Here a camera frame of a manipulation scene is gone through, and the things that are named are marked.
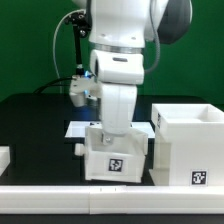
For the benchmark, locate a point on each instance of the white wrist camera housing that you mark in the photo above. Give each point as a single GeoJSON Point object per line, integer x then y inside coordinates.
{"type": "Point", "coordinates": [117, 68]}

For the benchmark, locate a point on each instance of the white front rail bar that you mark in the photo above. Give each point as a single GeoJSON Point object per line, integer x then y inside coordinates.
{"type": "Point", "coordinates": [111, 200]}

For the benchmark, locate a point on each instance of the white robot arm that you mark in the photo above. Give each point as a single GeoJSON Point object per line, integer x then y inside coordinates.
{"type": "Point", "coordinates": [119, 30]}

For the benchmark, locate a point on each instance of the white drawer with knob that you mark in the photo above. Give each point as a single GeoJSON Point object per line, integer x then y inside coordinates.
{"type": "Point", "coordinates": [122, 160]}

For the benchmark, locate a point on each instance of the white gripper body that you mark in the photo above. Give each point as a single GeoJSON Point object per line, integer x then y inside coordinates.
{"type": "Point", "coordinates": [117, 107]}

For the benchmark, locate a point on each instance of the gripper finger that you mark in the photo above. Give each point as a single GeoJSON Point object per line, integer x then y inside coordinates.
{"type": "Point", "coordinates": [106, 139]}

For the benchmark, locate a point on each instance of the black camera on stand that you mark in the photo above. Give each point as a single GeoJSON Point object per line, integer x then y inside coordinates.
{"type": "Point", "coordinates": [81, 29]}

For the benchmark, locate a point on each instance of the large white drawer cabinet box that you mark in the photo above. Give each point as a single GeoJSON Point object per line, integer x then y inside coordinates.
{"type": "Point", "coordinates": [188, 145]}

